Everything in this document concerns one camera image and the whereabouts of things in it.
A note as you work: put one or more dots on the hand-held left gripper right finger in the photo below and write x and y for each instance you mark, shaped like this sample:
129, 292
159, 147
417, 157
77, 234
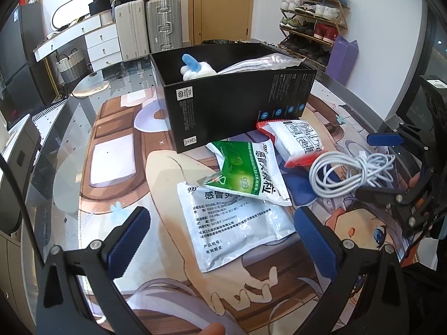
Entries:
314, 240

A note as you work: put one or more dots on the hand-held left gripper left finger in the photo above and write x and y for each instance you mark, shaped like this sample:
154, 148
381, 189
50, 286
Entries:
129, 242

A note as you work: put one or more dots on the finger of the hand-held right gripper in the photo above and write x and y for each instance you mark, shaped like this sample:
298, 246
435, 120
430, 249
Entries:
384, 139
387, 195

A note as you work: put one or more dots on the white medicine packet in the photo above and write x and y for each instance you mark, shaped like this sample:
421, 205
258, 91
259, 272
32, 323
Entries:
237, 226

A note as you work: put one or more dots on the red and white packet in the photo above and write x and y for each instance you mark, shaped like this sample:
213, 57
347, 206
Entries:
297, 139

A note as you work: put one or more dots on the green medicine packet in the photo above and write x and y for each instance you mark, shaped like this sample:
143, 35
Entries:
244, 171

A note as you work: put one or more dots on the white plastic bags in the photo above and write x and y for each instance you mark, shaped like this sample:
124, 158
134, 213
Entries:
262, 63

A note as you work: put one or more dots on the black cardboard box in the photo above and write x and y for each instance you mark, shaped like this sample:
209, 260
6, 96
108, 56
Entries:
227, 104

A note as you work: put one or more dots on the blue and white plush toy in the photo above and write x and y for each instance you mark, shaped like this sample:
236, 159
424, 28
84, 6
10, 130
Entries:
195, 68

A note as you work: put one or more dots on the person's left hand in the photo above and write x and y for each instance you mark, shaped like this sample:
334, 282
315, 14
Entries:
209, 329

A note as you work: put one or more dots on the printed cartoon desk mat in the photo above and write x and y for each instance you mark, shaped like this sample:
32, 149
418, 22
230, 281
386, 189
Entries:
167, 167

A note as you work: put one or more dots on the purple bag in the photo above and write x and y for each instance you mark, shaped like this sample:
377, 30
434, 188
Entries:
344, 59

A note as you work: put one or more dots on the person's dark clothing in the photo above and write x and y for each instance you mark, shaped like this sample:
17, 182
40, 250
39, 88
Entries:
426, 303

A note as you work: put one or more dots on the beige cabinet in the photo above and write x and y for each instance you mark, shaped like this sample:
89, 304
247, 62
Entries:
12, 286

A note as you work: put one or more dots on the shoe rack with shoes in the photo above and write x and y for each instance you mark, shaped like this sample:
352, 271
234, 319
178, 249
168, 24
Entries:
310, 17

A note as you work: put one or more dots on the striped floor mat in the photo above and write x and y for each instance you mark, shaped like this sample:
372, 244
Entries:
49, 111

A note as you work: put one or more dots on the round white stool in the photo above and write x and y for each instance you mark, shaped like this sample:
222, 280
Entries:
90, 86

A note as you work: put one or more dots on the woven basket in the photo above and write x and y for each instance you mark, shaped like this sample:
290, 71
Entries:
71, 66

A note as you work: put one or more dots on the white dresser with drawers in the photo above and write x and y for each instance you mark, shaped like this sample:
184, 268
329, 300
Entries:
101, 45

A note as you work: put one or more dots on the wooden door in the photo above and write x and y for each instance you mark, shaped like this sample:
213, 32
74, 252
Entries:
223, 7

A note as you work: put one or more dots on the dark grey refrigerator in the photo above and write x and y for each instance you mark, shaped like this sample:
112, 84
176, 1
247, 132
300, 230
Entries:
21, 62

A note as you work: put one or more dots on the white suitcase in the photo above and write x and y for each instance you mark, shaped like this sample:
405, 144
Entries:
132, 31

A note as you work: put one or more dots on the silver suitcase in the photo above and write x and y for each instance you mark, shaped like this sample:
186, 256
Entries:
164, 24

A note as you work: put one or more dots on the oval mirror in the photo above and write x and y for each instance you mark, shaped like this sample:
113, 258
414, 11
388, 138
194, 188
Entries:
73, 10

